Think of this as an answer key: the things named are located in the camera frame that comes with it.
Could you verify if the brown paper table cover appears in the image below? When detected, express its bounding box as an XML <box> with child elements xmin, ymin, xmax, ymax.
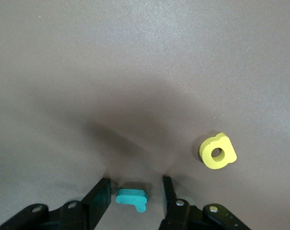
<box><xmin>0</xmin><ymin>0</ymin><xmax>290</xmax><ymax>230</ymax></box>

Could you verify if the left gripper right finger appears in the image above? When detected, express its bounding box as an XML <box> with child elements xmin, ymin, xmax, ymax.
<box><xmin>158</xmin><ymin>176</ymin><xmax>191</xmax><ymax>230</ymax></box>

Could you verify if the yellow foam letter d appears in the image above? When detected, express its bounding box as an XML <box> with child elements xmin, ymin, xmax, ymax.
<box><xmin>199</xmin><ymin>132</ymin><xmax>237</xmax><ymax>170</ymax></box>

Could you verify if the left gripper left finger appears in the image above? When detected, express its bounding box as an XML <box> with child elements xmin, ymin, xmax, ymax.
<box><xmin>60</xmin><ymin>177</ymin><xmax>112</xmax><ymax>230</ymax></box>

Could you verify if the teal foam letter l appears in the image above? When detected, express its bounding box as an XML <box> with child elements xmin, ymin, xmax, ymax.
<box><xmin>115</xmin><ymin>188</ymin><xmax>148</xmax><ymax>213</ymax></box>

